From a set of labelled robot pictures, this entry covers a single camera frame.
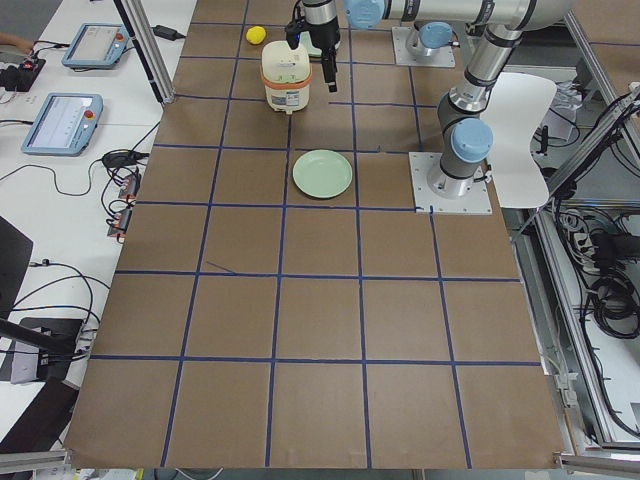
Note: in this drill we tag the cream and orange rice cooker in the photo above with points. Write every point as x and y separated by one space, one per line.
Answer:
286 75

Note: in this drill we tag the white plastic chair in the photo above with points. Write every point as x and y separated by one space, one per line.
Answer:
517 104

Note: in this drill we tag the blue teach pendant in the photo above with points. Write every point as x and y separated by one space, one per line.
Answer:
64 125
96 46

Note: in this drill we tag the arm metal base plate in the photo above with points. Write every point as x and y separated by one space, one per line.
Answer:
435 192
409 50

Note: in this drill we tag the near light green plate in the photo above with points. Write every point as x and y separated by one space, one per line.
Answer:
322 174

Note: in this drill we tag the brown paper table mat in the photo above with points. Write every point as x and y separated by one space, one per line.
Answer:
251 325

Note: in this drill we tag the yellow lemon toy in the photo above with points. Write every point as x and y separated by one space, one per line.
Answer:
256 35

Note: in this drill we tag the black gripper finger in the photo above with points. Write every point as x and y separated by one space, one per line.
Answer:
329 67

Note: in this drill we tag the upper blue teach pendant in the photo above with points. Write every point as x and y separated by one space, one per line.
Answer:
96 46

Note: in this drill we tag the lower blue teach pendant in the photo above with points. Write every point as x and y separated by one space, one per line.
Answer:
64 125

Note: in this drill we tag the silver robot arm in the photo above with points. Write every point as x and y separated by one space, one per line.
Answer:
467 139
424 40

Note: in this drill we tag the aluminium frame post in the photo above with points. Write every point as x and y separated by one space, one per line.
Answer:
137 25

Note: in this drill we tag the black power adapter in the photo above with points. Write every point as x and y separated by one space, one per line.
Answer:
167 33

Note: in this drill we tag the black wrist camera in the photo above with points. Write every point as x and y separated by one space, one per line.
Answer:
293 31

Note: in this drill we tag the light green plate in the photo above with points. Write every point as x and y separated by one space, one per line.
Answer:
313 51
322 174

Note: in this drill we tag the far light green plate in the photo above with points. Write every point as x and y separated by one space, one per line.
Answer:
313 51

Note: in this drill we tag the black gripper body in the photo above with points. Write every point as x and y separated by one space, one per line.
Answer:
324 36

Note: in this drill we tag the power strip with plugs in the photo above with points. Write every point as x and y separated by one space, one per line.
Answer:
120 209

